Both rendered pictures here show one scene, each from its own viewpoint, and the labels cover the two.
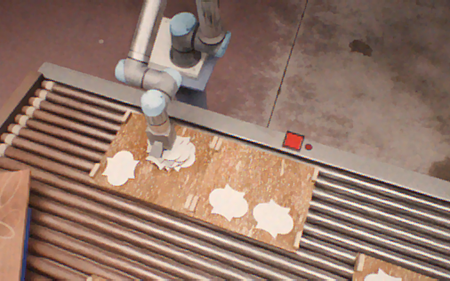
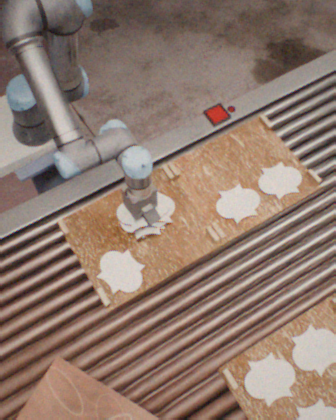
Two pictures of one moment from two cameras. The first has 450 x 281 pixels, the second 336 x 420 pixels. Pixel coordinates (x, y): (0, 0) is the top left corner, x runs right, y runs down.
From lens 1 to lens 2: 78 cm
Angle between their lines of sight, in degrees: 26
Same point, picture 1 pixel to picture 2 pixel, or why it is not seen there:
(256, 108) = not seen: hidden behind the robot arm
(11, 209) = (94, 403)
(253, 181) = (232, 170)
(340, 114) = (151, 93)
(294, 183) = (259, 142)
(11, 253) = not seen: outside the picture
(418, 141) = (226, 65)
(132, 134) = (88, 237)
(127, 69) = (75, 157)
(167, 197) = (190, 250)
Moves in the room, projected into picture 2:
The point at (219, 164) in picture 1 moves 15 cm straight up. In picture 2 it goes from (192, 185) to (195, 161)
